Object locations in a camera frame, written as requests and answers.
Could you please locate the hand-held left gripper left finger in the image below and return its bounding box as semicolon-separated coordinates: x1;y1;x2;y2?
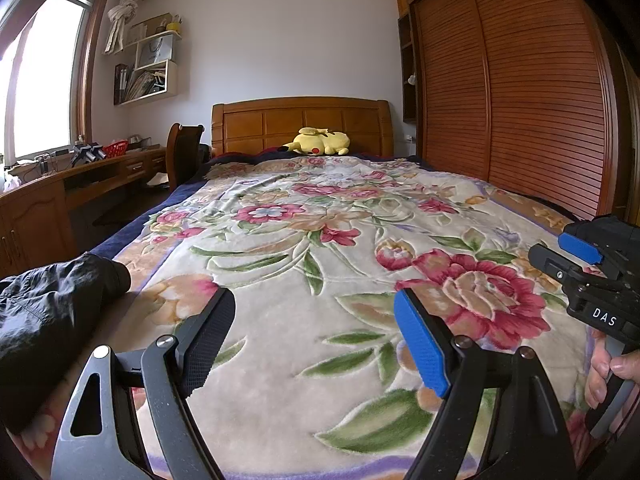
50;287;237;480

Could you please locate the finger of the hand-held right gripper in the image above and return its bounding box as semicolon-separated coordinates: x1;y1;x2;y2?
558;232;609;267
528;243;592;292

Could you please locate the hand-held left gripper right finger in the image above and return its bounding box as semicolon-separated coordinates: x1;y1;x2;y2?
393;288;582;480

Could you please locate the black jacket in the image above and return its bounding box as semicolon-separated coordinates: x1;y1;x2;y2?
0;252;132;435

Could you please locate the person's right hand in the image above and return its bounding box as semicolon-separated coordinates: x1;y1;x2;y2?
584;327;640;411

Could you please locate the floral blanket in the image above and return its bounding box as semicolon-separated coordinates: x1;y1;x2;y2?
10;154;603;480

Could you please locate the wooden slatted wardrobe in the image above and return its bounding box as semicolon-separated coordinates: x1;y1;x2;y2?
392;0;632;222

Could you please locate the wooden chair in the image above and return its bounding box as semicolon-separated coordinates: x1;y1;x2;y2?
166;122;205;192

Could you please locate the wooden desk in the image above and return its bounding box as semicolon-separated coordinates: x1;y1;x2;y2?
0;145;169;279

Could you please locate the black device on desk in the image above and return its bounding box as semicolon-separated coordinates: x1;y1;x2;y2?
69;142;107;167

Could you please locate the yellow plush toy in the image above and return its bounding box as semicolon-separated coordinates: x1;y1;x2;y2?
277;127;351;157

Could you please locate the wooden bed headboard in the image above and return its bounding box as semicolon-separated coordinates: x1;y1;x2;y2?
210;96;397;159

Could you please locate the window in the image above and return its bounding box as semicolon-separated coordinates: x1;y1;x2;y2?
0;0;99;162

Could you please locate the tied beige curtain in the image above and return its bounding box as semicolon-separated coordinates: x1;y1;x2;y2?
102;0;151;57

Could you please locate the white wall shelf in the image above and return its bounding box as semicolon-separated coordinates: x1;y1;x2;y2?
113;12;182;107

